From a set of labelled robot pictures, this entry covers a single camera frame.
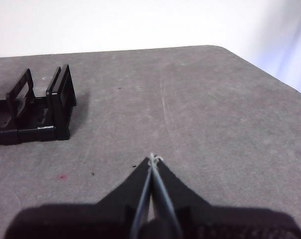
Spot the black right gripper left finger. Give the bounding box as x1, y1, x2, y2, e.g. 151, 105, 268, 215
2, 156, 152, 239

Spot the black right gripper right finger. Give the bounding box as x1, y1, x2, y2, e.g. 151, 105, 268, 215
152, 157, 301, 239

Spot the black plastic plate rack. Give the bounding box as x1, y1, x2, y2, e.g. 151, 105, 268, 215
0, 64, 78, 146

